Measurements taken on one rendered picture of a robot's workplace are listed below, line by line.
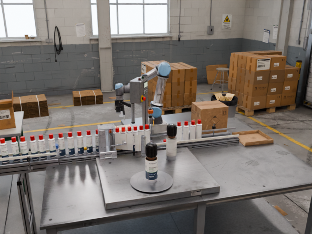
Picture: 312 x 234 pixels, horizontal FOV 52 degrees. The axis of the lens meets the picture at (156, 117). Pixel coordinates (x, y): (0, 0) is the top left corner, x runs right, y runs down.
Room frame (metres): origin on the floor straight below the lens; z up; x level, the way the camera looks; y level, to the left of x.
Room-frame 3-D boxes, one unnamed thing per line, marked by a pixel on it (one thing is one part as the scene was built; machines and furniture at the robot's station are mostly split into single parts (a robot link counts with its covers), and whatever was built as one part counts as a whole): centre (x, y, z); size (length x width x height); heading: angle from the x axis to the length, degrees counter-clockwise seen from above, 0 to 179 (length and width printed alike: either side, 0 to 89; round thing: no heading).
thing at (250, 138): (2.90, -0.94, 0.85); 0.30 x 0.26 x 0.04; 105
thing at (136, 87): (2.70, 0.15, 1.38); 0.17 x 0.10 x 0.19; 160
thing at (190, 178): (2.18, 0.02, 0.86); 0.80 x 0.67 x 0.05; 105
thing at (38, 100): (6.14, 2.52, 0.16); 0.65 x 0.54 x 0.32; 114
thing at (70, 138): (2.46, 0.71, 0.98); 0.05 x 0.05 x 0.20
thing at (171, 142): (2.39, -0.13, 1.03); 0.09 x 0.09 x 0.30
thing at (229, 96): (5.25, -1.18, 0.50); 0.42 x 0.41 x 0.28; 109
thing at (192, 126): (2.74, -0.34, 0.98); 0.05 x 0.05 x 0.20
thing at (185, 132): (2.72, -0.27, 0.98); 0.05 x 0.05 x 0.20
